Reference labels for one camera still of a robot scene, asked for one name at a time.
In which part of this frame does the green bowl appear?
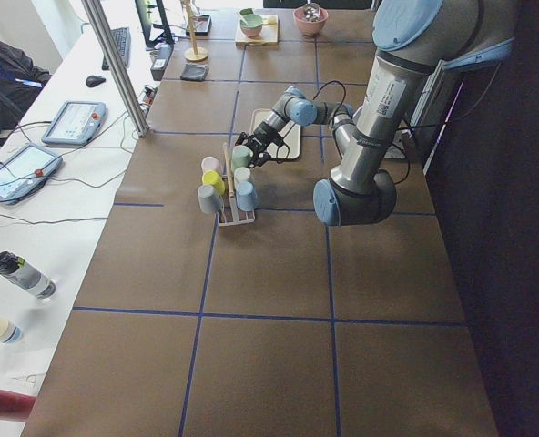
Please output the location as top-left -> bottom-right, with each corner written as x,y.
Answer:
239,14 -> 263,37

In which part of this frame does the wooden mug tree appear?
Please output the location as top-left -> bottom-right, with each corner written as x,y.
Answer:
182,0 -> 208,62

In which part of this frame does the green cup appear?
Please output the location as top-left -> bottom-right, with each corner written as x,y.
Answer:
231,145 -> 251,170

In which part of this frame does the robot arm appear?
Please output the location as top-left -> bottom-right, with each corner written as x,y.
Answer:
237,1 -> 518,226

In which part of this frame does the teach pendant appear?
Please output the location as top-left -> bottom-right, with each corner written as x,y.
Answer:
0,143 -> 63,204
41,101 -> 107,147

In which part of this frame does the far teach pendant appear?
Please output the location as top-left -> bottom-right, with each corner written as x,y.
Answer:
41,101 -> 107,147

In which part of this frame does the cream rabbit tray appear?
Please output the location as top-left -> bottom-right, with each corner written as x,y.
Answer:
250,108 -> 302,160

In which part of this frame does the red cylinder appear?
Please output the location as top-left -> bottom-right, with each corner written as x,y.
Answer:
0,389 -> 36,422

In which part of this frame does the black monitor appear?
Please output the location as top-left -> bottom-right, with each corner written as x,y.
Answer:
135,0 -> 174,48

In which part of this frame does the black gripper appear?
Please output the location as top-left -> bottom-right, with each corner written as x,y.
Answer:
234,121 -> 282,168

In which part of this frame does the black computer mouse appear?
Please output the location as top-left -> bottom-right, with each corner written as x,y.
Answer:
86,75 -> 106,88

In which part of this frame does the aluminium frame post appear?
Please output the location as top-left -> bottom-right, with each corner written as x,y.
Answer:
82,0 -> 149,137

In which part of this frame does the black keyboard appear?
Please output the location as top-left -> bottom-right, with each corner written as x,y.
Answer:
110,27 -> 132,68

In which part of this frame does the pink cup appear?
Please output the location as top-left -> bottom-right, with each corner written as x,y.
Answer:
200,156 -> 222,174

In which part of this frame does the near teach pendant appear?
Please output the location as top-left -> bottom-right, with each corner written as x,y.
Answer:
0,143 -> 63,204

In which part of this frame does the cream cup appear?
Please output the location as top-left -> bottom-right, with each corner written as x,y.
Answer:
233,167 -> 252,185

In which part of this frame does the blue cup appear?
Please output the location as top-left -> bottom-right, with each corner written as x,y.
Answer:
236,181 -> 259,212

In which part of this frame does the grey cup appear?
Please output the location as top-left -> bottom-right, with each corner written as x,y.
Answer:
197,184 -> 223,214

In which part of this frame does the yellow cup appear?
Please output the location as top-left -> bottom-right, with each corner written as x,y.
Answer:
201,170 -> 226,196

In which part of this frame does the white cup rack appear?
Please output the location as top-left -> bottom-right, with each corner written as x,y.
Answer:
217,142 -> 256,227

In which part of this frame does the pink bowl with ice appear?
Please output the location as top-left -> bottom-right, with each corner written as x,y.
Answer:
293,3 -> 329,36

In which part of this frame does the black box with label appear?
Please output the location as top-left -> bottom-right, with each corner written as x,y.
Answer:
150,44 -> 173,81

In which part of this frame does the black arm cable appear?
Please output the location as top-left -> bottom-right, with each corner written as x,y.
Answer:
312,80 -> 357,124

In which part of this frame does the clear water bottle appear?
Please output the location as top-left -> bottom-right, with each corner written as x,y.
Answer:
0,251 -> 56,300

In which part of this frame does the folded grey cloth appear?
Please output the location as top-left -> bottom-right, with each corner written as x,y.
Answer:
179,63 -> 208,82

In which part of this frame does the paper cup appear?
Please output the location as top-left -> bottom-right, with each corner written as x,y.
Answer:
0,318 -> 23,344

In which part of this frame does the white pillar with base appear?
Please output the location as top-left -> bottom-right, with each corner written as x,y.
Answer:
384,122 -> 412,159

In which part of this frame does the wooden cutting board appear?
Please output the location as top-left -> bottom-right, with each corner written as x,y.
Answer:
234,14 -> 280,46

